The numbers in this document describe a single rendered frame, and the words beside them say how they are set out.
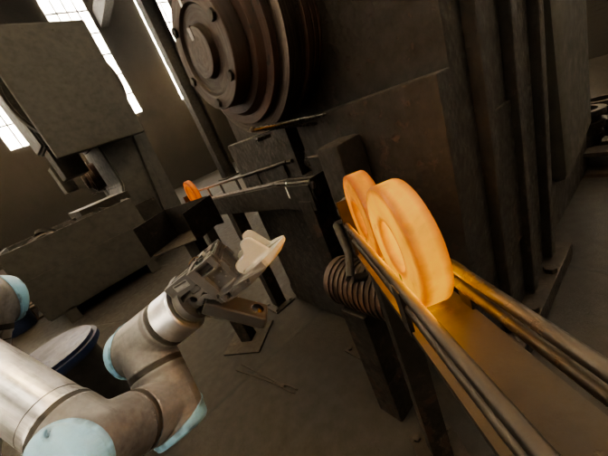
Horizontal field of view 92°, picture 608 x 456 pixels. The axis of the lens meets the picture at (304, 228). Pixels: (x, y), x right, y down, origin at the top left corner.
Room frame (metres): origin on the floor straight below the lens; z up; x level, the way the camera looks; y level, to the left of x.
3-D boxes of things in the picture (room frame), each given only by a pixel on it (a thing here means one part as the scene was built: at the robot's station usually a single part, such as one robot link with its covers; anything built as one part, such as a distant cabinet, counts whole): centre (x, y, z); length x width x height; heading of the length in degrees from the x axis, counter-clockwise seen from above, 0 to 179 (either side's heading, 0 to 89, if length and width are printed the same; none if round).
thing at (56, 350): (1.01, 1.08, 0.22); 0.32 x 0.32 x 0.43
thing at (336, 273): (0.60, -0.09, 0.27); 0.22 x 0.13 x 0.53; 33
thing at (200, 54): (0.89, 0.06, 1.11); 0.28 x 0.06 x 0.28; 33
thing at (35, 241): (2.87, 2.05, 0.39); 1.03 x 0.83 x 0.79; 127
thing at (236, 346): (1.22, 0.48, 0.36); 0.26 x 0.20 x 0.72; 68
